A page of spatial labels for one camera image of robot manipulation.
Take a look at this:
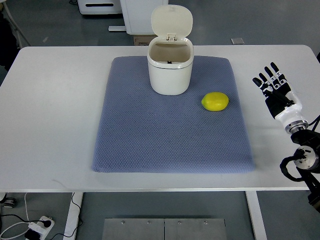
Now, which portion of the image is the right white table leg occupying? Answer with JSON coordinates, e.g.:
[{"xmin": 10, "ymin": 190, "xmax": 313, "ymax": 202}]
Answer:
[{"xmin": 245, "ymin": 191, "xmax": 267, "ymax": 240}]

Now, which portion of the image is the white cabinet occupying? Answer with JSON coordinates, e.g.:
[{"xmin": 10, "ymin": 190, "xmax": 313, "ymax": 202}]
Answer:
[{"xmin": 108, "ymin": 0, "xmax": 169, "ymax": 35}]

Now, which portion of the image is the black cable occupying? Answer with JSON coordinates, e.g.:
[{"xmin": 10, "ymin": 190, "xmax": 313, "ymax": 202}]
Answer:
[{"xmin": 48, "ymin": 192, "xmax": 83, "ymax": 240}]

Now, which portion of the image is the right metal floor plate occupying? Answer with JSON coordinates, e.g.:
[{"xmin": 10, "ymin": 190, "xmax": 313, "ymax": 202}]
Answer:
[{"xmin": 164, "ymin": 218, "xmax": 227, "ymax": 240}]

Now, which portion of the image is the metal floor plate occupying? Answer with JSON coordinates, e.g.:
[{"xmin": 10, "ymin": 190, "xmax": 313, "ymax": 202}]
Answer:
[
  {"xmin": 102, "ymin": 218, "xmax": 165, "ymax": 240},
  {"xmin": 164, "ymin": 218, "xmax": 227, "ymax": 240}
]

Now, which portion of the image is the white cable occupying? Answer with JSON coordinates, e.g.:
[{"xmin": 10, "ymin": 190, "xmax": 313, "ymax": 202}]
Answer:
[{"xmin": 0, "ymin": 192, "xmax": 41, "ymax": 238}]

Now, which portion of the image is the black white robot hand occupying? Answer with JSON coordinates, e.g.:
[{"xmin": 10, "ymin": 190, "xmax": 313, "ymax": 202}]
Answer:
[{"xmin": 252, "ymin": 62, "xmax": 309, "ymax": 135}]

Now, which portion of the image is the white appliance with slot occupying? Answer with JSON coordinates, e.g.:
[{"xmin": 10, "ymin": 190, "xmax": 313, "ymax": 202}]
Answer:
[{"xmin": 77, "ymin": 0, "xmax": 122, "ymax": 15}]

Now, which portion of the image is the white power strip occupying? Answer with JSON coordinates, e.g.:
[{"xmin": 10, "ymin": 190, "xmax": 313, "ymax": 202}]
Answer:
[{"xmin": 28, "ymin": 216, "xmax": 55, "ymax": 240}]

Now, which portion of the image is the white table leg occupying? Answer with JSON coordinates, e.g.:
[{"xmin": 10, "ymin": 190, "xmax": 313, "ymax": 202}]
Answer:
[
  {"xmin": 63, "ymin": 192, "xmax": 84, "ymax": 240},
  {"xmin": 245, "ymin": 191, "xmax": 267, "ymax": 240}
]

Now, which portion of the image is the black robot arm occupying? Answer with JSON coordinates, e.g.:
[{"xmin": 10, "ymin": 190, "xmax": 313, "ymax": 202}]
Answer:
[{"xmin": 279, "ymin": 117, "xmax": 320, "ymax": 211}]

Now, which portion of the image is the left metal floor plate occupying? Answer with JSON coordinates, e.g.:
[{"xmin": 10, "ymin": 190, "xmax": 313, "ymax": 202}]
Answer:
[{"xmin": 102, "ymin": 218, "xmax": 165, "ymax": 240}]

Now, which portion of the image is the yellow lemon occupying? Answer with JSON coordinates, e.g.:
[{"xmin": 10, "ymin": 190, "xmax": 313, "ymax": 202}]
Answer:
[{"xmin": 201, "ymin": 92, "xmax": 229, "ymax": 112}]

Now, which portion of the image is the cardboard box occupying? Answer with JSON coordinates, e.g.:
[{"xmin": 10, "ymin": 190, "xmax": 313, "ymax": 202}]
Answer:
[{"xmin": 133, "ymin": 35, "xmax": 156, "ymax": 46}]

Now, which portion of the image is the left white table leg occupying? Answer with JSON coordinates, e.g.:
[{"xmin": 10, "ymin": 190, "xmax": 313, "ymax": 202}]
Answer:
[{"xmin": 63, "ymin": 192, "xmax": 84, "ymax": 240}]

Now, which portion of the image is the black plug adapter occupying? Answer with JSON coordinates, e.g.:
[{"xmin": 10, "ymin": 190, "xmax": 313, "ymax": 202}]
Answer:
[{"xmin": 24, "ymin": 229, "xmax": 41, "ymax": 240}]

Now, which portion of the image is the blue quilted mat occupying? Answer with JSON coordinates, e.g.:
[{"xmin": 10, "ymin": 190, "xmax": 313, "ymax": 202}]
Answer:
[{"xmin": 92, "ymin": 56, "xmax": 255, "ymax": 174}]

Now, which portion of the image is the dark chair at left edge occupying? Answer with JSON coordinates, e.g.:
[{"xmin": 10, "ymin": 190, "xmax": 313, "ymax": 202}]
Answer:
[{"xmin": 0, "ymin": 12, "xmax": 30, "ymax": 71}]

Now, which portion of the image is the caster wheel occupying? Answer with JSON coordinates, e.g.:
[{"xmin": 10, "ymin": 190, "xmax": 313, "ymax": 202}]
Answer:
[{"xmin": 0, "ymin": 192, "xmax": 17, "ymax": 208}]

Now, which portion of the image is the white trash bin with lid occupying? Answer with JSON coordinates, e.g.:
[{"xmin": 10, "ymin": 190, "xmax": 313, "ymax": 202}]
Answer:
[{"xmin": 147, "ymin": 4, "xmax": 194, "ymax": 96}]

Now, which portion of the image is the grey floor socket plate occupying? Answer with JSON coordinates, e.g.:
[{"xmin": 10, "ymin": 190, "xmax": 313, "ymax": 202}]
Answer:
[{"xmin": 230, "ymin": 37, "xmax": 245, "ymax": 45}]

